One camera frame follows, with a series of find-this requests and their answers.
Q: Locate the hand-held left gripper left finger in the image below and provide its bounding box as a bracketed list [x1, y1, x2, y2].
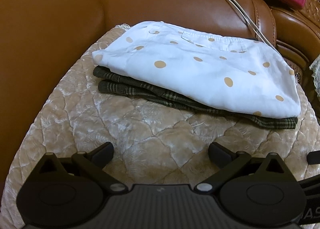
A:
[37, 142, 128, 196]

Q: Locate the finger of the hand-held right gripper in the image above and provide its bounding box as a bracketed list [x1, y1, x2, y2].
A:
[307, 152, 320, 165]

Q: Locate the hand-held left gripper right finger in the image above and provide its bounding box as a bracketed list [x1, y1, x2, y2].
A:
[194, 142, 286, 194]

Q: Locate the white polka dot shirt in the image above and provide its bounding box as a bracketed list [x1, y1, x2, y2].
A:
[92, 20, 301, 119]

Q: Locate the beige quilted seat cushion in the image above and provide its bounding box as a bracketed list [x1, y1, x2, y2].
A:
[0, 25, 320, 229]

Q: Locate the dark plaid folded garment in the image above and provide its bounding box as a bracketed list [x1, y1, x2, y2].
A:
[92, 66, 298, 129]

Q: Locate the cream lace cloth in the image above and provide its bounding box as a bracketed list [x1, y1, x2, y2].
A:
[309, 53, 320, 86]

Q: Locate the brown leather chair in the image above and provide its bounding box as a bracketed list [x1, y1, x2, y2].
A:
[271, 7, 320, 75]
[0, 0, 278, 169]

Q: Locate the gold patterned cushion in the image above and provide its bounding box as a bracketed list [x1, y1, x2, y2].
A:
[304, 0, 320, 17]

